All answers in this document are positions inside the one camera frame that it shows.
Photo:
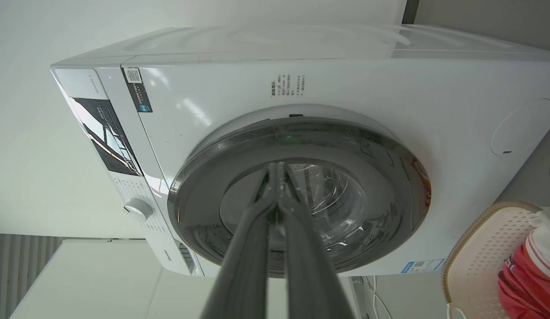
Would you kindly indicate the grey round washing machine door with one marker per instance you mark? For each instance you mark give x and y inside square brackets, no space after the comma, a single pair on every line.
[368,186]

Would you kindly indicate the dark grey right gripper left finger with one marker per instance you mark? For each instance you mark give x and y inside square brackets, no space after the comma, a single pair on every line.
[243,266]

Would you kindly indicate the grey slatted radiator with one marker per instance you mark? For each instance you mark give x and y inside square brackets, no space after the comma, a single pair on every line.
[15,266]

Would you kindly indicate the cream perforated laundry basket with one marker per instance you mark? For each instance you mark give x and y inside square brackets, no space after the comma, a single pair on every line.
[478,261]

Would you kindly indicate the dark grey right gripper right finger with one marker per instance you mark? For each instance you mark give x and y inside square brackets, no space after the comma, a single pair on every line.
[310,270]

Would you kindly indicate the white front-loading washing machine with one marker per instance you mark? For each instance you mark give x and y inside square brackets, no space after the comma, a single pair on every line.
[390,110]

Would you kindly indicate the white cabinet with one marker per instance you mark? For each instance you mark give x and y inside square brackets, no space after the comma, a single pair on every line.
[102,283]

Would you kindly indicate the white garment with red stripes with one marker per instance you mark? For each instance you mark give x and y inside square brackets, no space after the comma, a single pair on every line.
[545,241]

